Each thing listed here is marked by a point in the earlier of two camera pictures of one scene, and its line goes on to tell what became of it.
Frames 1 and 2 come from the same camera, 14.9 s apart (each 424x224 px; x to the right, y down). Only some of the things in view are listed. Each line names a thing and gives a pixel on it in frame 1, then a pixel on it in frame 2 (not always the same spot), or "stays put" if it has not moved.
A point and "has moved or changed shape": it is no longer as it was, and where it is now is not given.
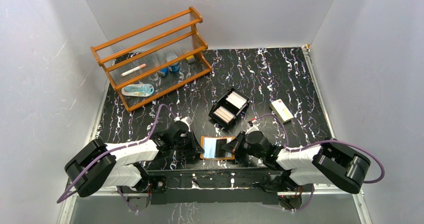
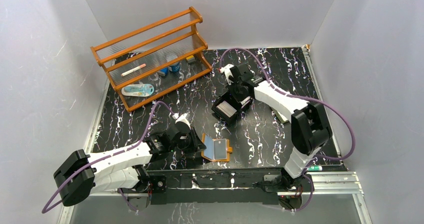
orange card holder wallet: (212, 145) has moved or changed shape
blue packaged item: (140, 90) stays put
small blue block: (163, 72) stays put
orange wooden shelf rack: (151, 60) stays put
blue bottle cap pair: (175, 67) stays put
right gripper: (233, 146) → (231, 84)
